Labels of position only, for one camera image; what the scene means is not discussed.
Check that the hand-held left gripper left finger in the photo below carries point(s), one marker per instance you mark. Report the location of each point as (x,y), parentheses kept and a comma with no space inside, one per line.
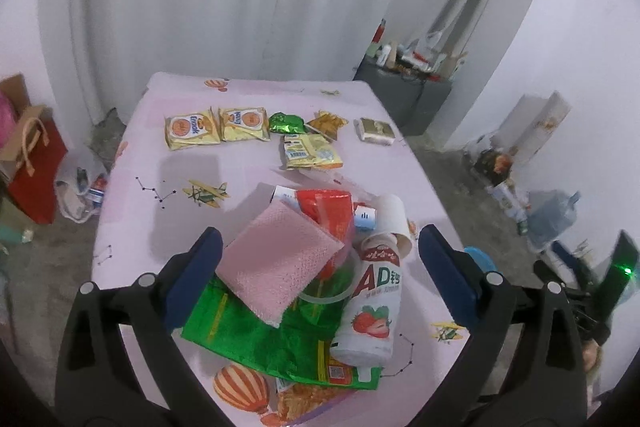
(192,277)

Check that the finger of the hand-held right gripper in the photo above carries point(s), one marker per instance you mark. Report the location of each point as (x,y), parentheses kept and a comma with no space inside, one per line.
(592,319)
(567,253)

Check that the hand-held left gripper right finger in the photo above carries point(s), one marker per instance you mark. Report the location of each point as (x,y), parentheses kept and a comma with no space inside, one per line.
(450,277)

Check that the blue mesh waste basket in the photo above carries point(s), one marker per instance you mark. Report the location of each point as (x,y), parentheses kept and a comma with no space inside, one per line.
(478,257)

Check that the white paper cup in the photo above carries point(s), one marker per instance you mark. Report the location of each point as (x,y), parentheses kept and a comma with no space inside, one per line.
(395,219)

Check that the white strawberry milk bottle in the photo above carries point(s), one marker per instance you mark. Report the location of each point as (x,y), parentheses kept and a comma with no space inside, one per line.
(372,307)

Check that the pink sponge cloth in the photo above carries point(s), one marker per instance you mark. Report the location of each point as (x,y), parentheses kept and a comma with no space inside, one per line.
(277,267)

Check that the green snack bag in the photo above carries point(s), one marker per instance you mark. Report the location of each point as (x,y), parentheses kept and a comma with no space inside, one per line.
(250,342)

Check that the blue white medicine box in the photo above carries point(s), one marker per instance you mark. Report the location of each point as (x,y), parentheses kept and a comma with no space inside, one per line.
(365,216)

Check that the clear plastic bowl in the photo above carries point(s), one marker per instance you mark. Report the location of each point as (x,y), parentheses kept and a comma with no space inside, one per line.
(345,259)

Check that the red plastic packet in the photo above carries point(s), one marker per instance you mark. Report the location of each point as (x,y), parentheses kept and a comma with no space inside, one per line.
(325,207)

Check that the large orange snack packet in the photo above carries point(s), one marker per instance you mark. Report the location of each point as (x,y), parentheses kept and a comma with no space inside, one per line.
(305,402)

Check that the pale yellow printed packet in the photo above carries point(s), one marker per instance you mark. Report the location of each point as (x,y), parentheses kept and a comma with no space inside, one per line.
(310,152)

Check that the person's right hand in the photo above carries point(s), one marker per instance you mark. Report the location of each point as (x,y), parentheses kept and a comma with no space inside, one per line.
(593,362)

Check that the large water jug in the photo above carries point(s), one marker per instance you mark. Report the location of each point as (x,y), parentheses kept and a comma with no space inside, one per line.
(550,217)

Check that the pink printed tablecloth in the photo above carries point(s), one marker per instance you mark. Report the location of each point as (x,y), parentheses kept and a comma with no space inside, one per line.
(150,217)

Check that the white printed carton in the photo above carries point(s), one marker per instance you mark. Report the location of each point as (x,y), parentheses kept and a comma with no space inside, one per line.
(510,199)

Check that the dark printed box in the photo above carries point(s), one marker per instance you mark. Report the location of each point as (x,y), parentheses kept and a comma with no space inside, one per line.
(495,164)

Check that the white printed folding panel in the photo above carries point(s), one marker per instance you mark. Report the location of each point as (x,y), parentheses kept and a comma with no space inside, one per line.
(545,122)

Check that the yellow snack packet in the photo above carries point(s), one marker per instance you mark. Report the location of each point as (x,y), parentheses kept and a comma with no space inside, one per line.
(245,124)
(192,132)

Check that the translucent plastic bag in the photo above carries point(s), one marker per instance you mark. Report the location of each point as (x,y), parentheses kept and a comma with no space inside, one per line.
(75,192)

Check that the small gold white box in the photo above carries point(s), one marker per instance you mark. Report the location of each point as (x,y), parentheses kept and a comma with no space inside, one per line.
(375,130)

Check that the green foil packet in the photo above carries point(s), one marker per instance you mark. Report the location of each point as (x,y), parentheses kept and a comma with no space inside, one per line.
(286,123)

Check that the grey cabinet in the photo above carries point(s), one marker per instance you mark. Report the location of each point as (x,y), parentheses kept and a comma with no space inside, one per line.
(400,99)

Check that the red gift bag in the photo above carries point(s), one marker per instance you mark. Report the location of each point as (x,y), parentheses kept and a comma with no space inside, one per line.
(35,177)

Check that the small orange snack packet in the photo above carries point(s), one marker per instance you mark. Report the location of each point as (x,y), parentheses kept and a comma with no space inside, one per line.
(326,124)

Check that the small white bottle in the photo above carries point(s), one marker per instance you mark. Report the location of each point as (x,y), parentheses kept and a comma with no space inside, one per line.
(386,56)

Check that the white plastic bag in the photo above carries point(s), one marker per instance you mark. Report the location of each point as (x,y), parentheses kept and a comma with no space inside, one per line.
(425,44)

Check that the pale green jar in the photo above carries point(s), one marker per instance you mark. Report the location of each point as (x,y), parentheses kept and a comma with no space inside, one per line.
(373,49)

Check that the red thermos bottle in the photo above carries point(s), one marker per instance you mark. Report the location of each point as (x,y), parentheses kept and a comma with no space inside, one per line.
(382,31)

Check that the cardboard box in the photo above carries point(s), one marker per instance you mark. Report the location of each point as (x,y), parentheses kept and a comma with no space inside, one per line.
(15,92)

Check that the white curtain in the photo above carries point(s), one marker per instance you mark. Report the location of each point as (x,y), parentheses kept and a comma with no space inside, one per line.
(200,7)

